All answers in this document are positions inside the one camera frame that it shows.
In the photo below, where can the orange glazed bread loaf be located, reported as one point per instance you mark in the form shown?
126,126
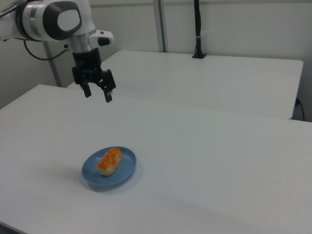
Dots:
109,161

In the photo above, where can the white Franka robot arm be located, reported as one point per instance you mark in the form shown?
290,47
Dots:
46,22

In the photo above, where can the blue oval plate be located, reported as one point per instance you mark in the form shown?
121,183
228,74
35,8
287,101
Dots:
126,168

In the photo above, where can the grey metal frame post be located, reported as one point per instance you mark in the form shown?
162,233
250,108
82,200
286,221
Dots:
52,65

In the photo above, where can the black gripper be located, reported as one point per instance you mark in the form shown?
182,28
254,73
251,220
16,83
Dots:
87,65

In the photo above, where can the grey wall panel strip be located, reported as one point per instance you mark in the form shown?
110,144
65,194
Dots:
162,25

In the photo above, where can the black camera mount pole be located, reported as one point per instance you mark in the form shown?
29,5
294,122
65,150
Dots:
198,29

